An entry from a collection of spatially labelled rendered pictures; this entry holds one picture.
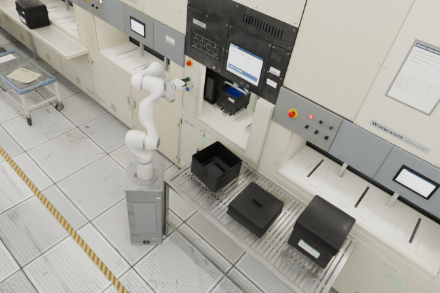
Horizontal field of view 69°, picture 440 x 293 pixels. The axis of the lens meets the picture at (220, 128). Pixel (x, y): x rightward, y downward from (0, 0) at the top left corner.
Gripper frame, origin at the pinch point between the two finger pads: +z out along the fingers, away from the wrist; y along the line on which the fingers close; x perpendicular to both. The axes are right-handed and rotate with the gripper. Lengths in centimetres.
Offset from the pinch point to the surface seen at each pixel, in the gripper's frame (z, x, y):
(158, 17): 3, 39, -38
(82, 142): -46, -120, -110
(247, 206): -39, -34, 102
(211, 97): 26.8, -26.2, 7.4
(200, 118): 3.5, -33.2, 16.1
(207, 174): -40, -32, 65
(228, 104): 22.7, -18.3, 30.7
